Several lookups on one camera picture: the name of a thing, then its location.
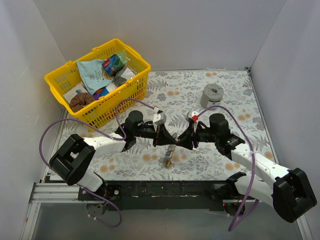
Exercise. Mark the white card box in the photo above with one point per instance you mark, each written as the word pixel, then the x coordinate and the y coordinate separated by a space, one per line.
pixel 78 89

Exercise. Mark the yellow headed key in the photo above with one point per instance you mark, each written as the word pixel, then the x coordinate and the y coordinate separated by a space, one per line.
pixel 168 164

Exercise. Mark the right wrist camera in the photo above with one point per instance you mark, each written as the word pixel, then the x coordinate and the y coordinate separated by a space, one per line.
pixel 192 117

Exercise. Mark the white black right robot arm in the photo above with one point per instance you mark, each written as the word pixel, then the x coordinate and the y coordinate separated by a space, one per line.
pixel 288 191

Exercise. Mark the brown round pastry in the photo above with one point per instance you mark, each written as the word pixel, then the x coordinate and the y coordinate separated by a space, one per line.
pixel 80 101

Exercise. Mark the grey tape roll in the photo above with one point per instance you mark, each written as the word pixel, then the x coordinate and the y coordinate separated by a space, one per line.
pixel 212 95

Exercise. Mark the yellow plastic basket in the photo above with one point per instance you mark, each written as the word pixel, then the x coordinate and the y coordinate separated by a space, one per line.
pixel 102 110

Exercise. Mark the blue green sponge pack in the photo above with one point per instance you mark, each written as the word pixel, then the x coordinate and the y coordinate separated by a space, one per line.
pixel 114 64

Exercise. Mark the floral table mat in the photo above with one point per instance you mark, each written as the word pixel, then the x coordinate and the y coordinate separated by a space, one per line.
pixel 176 93

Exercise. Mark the light blue chips bag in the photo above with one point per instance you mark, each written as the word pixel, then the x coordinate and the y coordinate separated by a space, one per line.
pixel 93 75

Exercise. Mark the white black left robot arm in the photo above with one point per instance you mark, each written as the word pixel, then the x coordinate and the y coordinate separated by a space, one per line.
pixel 71 161

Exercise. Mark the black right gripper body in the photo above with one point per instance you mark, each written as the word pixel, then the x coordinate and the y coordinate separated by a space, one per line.
pixel 194 136

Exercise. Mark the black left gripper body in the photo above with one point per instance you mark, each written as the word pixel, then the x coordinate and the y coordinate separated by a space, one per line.
pixel 158 135

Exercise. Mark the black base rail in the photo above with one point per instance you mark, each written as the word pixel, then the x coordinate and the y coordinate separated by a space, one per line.
pixel 169 195

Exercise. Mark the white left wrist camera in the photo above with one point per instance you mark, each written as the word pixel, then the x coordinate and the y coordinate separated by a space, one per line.
pixel 159 119

